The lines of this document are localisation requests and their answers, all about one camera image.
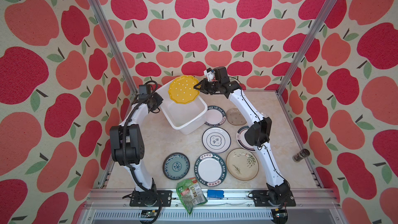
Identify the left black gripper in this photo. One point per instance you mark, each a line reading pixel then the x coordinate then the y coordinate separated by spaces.
pixel 159 100

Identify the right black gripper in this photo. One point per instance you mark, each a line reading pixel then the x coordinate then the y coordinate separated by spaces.
pixel 203 87

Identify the yellow dotted scalloped plate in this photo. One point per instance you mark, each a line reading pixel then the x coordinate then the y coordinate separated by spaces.
pixel 181 89

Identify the white plate black flower outline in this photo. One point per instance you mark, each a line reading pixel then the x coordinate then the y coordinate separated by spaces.
pixel 216 140

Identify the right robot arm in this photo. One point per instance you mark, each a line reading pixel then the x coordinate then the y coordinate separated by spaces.
pixel 258 137

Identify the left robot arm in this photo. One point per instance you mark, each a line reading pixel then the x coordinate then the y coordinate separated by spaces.
pixel 127 144

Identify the white plastic bin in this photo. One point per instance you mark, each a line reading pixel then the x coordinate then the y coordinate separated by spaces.
pixel 185 118

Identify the small dark-rimmed lettered plate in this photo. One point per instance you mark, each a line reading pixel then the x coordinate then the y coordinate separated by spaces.
pixel 215 116

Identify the smoky translucent glass plate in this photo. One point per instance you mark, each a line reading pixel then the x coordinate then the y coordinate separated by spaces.
pixel 235 117

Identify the white plate green red rim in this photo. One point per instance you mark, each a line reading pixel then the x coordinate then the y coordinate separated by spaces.
pixel 240 137

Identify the blue green patterned plate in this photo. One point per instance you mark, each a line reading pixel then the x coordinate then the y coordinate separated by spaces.
pixel 176 166

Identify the large dark-rimmed lettered plate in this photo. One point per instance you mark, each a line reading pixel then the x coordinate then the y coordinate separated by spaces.
pixel 210 169

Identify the beige bamboo print plate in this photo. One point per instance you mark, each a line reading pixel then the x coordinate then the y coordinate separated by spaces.
pixel 242 164

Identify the green snack packet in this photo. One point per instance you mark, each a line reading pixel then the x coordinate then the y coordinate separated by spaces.
pixel 190 194

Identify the blue box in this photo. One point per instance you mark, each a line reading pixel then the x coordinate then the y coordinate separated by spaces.
pixel 215 194

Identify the dark spice jar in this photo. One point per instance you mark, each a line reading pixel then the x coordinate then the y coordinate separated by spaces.
pixel 301 155

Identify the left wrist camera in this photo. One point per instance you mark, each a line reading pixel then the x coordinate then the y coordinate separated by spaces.
pixel 144 91

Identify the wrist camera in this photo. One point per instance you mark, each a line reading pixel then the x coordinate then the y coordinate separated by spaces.
pixel 144 91
pixel 210 75

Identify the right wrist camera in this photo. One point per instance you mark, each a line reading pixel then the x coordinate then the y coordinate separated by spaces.
pixel 210 75

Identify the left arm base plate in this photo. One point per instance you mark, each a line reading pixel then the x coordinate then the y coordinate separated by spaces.
pixel 145 199

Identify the front aluminium rail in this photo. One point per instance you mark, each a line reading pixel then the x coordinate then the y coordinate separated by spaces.
pixel 312 206

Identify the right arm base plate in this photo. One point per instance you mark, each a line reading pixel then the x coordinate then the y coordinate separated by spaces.
pixel 268 198

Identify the left aluminium frame post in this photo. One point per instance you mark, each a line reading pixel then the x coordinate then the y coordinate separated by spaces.
pixel 112 43

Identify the aluminium frame post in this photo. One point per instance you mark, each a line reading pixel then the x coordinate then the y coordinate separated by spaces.
pixel 112 43
pixel 313 30

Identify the right aluminium frame post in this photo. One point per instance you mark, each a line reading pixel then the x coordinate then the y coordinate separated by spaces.
pixel 313 30

